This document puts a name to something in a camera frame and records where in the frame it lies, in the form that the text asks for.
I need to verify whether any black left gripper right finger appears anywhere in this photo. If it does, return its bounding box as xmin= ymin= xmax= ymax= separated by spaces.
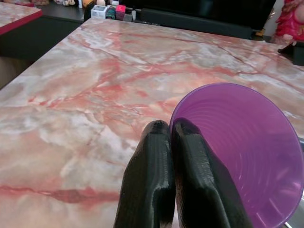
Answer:
xmin=172 ymin=117 xmax=253 ymax=228

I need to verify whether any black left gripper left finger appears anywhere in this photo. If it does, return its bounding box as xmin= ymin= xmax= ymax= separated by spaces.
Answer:
xmin=114 ymin=120 xmax=175 ymax=228

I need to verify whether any purple plastic cup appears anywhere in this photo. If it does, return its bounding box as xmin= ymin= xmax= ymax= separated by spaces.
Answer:
xmin=169 ymin=82 xmax=304 ymax=228

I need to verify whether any black box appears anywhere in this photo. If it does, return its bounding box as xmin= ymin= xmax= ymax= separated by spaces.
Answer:
xmin=277 ymin=43 xmax=304 ymax=67

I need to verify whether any magenta small box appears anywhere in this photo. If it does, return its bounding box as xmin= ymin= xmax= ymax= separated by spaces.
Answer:
xmin=115 ymin=5 xmax=127 ymax=20

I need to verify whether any teal dark small container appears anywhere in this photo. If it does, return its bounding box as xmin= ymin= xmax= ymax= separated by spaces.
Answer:
xmin=106 ymin=6 xmax=117 ymax=20

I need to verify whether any white small box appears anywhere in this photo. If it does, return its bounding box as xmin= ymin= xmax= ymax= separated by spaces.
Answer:
xmin=91 ymin=4 xmax=108 ymax=19

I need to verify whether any black television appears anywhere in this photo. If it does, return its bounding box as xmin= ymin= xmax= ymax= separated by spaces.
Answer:
xmin=120 ymin=0 xmax=277 ymax=30

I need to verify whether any pink figurine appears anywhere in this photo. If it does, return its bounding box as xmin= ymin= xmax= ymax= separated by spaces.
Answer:
xmin=274 ymin=0 xmax=304 ymax=46

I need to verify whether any red-edged marble table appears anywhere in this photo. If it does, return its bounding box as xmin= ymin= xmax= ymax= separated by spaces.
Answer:
xmin=0 ymin=2 xmax=43 ymax=36

